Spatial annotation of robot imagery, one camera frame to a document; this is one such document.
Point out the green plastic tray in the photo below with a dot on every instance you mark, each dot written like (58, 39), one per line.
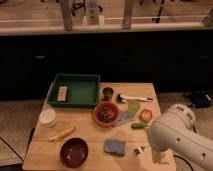
(82, 90)

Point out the green chili pepper toy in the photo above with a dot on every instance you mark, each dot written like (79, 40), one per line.
(139, 125)

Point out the orange bowl with beans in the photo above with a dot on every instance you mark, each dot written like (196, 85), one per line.
(105, 114)

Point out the blue sponge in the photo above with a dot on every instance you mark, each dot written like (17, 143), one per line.
(114, 146)

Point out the orange tomato toy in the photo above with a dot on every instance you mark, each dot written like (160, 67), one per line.
(146, 115)

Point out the grey cloth piece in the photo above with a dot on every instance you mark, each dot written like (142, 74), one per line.
(123, 118)

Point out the wooden table post right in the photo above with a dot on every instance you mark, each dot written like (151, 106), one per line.
(127, 15)

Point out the dark blue floor object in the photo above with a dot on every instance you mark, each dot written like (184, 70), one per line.
(199, 99)

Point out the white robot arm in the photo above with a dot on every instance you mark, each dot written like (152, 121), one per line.
(172, 130)

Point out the wooden table post left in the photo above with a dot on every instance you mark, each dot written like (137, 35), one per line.
(66, 14)

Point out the wooden table post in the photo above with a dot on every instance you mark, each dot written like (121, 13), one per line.
(66, 14)
(127, 15)

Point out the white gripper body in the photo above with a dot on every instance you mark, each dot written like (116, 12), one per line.
(159, 157)

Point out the dark red bowl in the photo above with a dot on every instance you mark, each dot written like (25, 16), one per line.
(74, 152)

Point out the small wooden block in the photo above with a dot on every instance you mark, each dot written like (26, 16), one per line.
(62, 94)

